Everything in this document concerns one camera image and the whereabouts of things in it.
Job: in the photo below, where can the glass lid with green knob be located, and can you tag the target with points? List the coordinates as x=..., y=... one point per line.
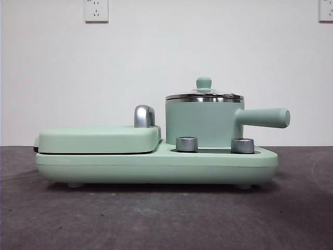
x=204, y=83

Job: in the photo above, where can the mint green steamer pot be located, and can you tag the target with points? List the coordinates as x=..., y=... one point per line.
x=197, y=122

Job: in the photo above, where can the silver control knob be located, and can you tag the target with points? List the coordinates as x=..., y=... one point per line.
x=242, y=145
x=186, y=144

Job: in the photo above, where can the white wall socket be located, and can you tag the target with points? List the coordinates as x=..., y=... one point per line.
x=326, y=10
x=95, y=11

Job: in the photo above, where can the mint green breakfast machine base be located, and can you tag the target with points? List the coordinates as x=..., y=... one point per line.
x=156, y=169

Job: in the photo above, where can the mint green hinged griddle cover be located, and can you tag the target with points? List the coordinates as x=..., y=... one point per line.
x=91, y=140

